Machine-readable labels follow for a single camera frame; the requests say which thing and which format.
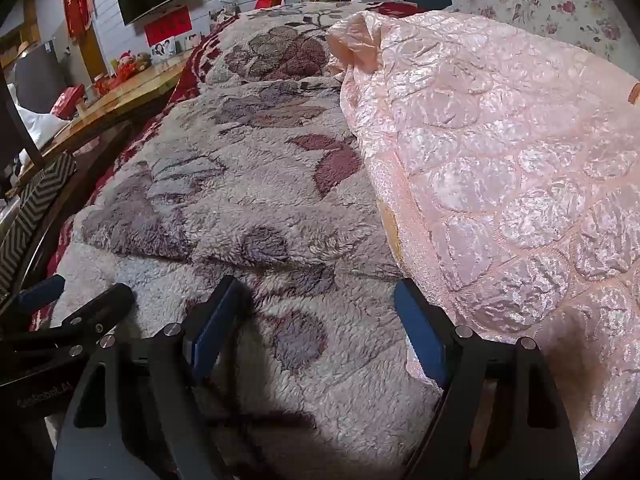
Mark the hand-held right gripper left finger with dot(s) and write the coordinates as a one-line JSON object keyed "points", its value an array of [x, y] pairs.
{"points": [[215, 325]]}

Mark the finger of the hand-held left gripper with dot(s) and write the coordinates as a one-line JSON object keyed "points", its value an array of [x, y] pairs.
{"points": [[95, 312], [40, 294]]}

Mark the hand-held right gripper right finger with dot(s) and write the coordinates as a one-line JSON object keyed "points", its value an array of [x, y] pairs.
{"points": [[420, 335]]}

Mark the striped cardboard box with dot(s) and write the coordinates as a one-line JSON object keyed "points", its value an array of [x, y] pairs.
{"points": [[35, 210]]}

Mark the beige floral fleece blanket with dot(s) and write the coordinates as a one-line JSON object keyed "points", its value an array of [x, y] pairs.
{"points": [[250, 185]]}

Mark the white garment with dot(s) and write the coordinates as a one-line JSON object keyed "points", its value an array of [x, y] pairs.
{"points": [[37, 122]]}

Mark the pink quilted blanket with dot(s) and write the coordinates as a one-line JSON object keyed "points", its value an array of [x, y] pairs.
{"points": [[500, 160]]}

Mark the red gift box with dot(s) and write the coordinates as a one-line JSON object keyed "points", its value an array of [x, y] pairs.
{"points": [[67, 101]]}

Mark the low wooden cabinet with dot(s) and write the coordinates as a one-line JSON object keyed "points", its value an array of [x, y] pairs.
{"points": [[120, 95]]}

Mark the red white plush doll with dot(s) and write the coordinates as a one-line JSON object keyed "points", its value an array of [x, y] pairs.
{"points": [[126, 62]]}

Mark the brown plush bear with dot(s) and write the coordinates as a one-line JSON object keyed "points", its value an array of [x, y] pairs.
{"points": [[143, 61]]}

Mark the red hanging decoration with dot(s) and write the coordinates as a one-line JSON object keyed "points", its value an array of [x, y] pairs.
{"points": [[75, 0]]}

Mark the rose print quilt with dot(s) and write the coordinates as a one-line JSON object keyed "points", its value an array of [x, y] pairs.
{"points": [[540, 0]]}

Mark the small photo frame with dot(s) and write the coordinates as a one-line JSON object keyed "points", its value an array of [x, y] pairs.
{"points": [[192, 41], [162, 50]]}

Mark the red paper wall banner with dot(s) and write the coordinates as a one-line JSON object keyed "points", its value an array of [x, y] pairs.
{"points": [[167, 27]]}

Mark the large wedding photo frame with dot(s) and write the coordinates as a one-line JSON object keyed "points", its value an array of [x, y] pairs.
{"points": [[222, 13]]}

